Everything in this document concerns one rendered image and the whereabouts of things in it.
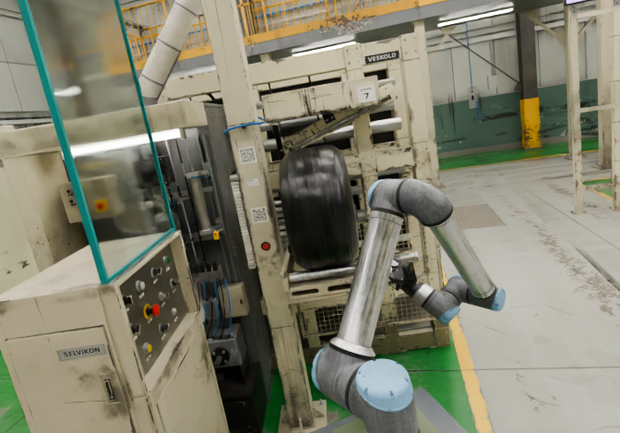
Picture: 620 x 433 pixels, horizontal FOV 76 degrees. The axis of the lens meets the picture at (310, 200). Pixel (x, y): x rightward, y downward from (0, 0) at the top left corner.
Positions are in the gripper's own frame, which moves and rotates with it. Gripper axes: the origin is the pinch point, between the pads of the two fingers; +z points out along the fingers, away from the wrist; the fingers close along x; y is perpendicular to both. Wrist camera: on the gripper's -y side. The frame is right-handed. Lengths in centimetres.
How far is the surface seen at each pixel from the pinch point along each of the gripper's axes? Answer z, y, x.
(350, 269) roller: 10.7, 20.1, -3.2
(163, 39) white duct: 148, -35, 4
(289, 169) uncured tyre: 52, -16, -2
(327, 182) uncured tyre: 34.2, -18.0, 3.6
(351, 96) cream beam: 63, -19, 55
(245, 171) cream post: 72, -7, -11
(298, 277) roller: 26.7, 24.5, -21.7
